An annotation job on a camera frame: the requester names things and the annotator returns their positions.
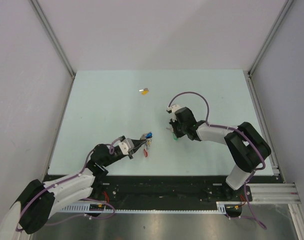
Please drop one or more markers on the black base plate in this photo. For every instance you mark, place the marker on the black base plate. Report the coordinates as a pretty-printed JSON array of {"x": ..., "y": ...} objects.
[{"x": 167, "y": 193}]

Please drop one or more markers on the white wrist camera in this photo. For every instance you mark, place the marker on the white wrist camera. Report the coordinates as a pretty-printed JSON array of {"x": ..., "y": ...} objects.
[
  {"x": 126, "y": 146},
  {"x": 172, "y": 109}
]

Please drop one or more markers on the key with yellow tag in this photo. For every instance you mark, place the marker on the key with yellow tag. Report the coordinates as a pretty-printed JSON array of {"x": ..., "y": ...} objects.
[{"x": 144, "y": 91}]

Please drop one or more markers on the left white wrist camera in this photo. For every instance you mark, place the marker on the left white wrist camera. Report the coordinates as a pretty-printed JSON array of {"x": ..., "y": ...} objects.
[{"x": 126, "y": 146}]

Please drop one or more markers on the key with green tag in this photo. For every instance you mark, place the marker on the key with green tag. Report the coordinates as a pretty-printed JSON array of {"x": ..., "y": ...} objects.
[{"x": 173, "y": 133}]

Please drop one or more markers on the white slotted cable duct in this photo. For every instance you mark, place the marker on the white slotted cable duct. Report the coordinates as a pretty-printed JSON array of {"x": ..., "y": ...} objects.
[{"x": 94, "y": 208}]

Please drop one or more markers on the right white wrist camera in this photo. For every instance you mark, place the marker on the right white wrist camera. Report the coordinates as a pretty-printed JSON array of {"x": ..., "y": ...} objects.
[{"x": 172, "y": 109}]

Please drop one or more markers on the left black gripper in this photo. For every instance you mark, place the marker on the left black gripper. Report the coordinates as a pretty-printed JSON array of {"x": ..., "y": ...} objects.
[{"x": 137, "y": 143}]

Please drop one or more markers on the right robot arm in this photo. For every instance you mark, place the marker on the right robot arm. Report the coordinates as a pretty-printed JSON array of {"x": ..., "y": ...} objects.
[{"x": 247, "y": 147}]

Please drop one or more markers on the metal key organizer red handle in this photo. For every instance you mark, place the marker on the metal key organizer red handle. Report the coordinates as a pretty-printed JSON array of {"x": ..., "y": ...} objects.
[{"x": 147, "y": 144}]

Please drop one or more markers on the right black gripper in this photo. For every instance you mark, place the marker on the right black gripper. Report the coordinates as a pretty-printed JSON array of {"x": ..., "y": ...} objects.
[{"x": 174, "y": 124}]

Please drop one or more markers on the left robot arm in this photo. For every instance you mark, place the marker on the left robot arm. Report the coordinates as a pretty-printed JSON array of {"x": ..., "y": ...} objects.
[{"x": 40, "y": 200}]

